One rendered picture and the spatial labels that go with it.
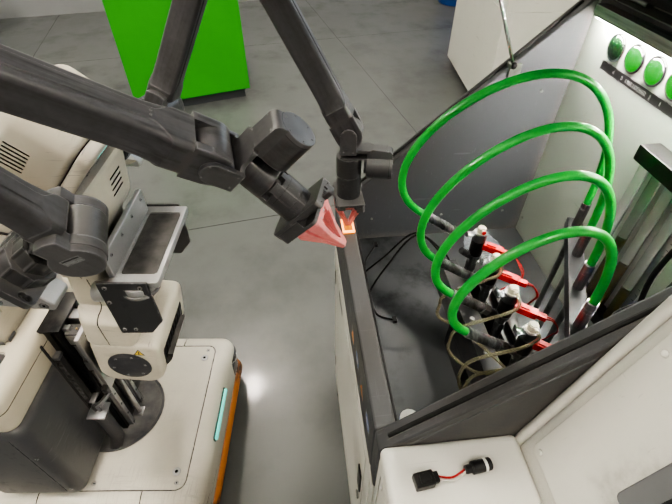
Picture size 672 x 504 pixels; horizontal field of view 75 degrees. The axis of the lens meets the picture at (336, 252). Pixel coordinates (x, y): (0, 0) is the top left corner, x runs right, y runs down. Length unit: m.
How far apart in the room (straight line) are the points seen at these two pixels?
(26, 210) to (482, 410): 0.68
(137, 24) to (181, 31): 2.91
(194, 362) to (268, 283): 0.73
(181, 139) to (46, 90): 0.14
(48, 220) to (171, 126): 0.23
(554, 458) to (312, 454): 1.19
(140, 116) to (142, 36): 3.37
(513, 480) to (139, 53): 3.70
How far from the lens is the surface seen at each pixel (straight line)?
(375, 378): 0.85
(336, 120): 0.95
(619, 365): 0.66
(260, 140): 0.59
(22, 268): 0.81
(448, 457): 0.77
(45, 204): 0.71
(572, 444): 0.72
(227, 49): 4.03
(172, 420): 1.64
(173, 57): 1.01
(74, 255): 0.73
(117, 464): 1.64
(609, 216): 0.77
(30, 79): 0.54
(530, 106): 1.19
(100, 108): 0.55
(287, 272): 2.34
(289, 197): 0.64
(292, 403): 1.90
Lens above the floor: 1.68
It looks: 43 degrees down
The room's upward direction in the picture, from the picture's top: straight up
